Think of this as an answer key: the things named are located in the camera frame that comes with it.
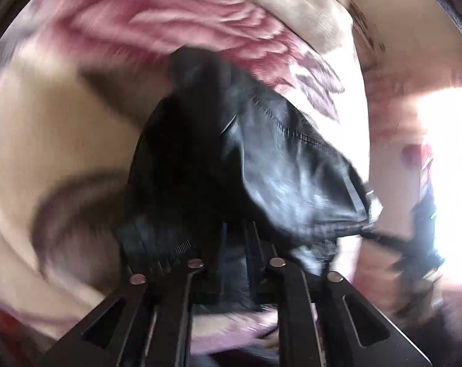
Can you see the pink floral curtain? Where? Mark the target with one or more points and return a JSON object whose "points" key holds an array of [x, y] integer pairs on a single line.
{"points": [[421, 58]]}

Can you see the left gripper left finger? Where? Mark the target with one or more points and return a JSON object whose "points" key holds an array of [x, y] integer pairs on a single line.
{"points": [[142, 323]]}

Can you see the floral fleece bed blanket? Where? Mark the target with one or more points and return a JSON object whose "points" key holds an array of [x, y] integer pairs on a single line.
{"points": [[78, 80]]}

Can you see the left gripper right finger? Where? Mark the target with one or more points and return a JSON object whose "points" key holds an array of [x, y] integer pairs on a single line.
{"points": [[323, 320]]}

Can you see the black leather jacket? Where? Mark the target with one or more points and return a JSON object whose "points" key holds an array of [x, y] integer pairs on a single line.
{"points": [[222, 151]]}

